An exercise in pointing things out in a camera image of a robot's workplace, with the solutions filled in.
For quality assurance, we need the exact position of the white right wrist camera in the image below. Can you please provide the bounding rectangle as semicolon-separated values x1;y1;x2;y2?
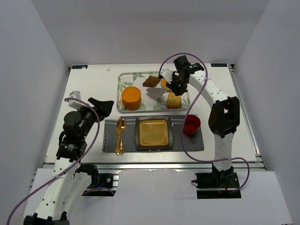
158;68;173;84

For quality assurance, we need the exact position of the brown chocolate bread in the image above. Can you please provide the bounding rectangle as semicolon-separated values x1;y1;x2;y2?
142;75;160;88

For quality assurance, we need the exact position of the blue table label left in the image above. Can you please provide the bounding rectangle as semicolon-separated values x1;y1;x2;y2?
71;65;88;69

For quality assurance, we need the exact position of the yellow loaf cake slice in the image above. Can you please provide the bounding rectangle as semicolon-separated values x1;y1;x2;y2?
166;92;182;109

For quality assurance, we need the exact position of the grey striped placemat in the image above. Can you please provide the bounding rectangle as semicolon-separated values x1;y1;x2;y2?
102;114;205;153

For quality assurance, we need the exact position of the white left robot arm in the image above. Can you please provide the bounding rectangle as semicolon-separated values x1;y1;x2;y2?
23;97;114;225

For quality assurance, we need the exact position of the gold fork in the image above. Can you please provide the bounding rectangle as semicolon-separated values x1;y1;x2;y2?
115;120;120;155

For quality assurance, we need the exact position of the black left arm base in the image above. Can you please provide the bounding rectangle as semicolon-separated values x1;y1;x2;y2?
75;164;116;196

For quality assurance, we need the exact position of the black square plate gold centre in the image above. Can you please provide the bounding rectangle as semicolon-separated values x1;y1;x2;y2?
135;115;173;150

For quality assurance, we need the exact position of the blue table label right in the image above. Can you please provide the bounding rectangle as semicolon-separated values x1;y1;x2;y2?
211;63;228;67

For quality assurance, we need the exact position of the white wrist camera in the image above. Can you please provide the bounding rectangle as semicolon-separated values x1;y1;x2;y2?
158;68;173;84
65;90;84;111

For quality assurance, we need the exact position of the silver cake server wooden handle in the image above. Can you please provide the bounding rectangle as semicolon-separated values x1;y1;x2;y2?
146;88;169;99

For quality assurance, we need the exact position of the blue table label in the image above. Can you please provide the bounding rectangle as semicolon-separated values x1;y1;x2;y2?
71;65;88;69
211;63;228;67

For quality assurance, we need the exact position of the aluminium table frame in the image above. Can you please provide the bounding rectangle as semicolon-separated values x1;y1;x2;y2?
64;64;264;173

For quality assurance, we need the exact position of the glazed donut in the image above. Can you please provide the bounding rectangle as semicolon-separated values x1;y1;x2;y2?
161;78;172;92

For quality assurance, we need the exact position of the round orange cake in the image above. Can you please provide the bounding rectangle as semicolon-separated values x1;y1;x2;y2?
121;86;142;110

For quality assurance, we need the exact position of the leaf-patterned serving tray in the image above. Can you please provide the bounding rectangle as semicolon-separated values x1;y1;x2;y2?
116;70;191;113

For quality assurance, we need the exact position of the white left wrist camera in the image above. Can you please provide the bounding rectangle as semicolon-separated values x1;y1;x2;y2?
65;90;84;111

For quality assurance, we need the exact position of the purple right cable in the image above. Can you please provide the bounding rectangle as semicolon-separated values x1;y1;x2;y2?
158;52;250;193

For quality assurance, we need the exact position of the red cup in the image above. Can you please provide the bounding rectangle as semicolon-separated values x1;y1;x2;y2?
183;115;201;137

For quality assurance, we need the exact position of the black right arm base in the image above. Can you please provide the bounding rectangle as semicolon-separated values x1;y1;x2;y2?
191;172;241;199

